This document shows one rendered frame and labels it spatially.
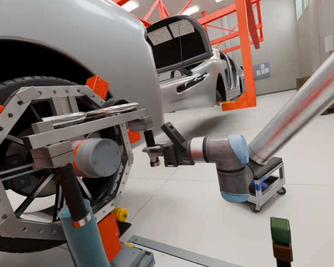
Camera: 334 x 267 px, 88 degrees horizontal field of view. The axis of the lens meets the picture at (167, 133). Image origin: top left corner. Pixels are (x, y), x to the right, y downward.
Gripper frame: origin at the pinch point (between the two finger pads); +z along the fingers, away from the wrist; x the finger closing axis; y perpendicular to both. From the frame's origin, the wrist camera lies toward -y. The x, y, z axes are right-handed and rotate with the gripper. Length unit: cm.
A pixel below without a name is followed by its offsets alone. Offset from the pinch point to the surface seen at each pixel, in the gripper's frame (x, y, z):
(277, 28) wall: 1400, -322, -131
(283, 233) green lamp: -14.3, 18.1, -44.2
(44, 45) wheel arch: -11, -48, 31
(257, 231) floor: 58, 83, -29
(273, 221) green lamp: -12.2, 16.8, -42.4
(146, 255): 7, 68, 25
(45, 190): -23.3, 9.7, 40.9
